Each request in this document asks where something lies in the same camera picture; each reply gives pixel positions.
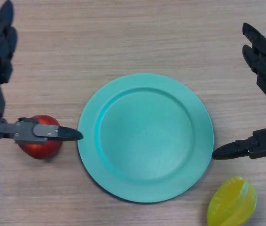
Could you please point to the yellow starfruit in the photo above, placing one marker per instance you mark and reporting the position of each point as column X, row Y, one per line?
column 229, row 204

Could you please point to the red apple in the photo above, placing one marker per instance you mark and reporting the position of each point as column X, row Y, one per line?
column 41, row 150

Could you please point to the green round plate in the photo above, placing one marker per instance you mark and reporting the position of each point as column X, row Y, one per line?
column 144, row 136

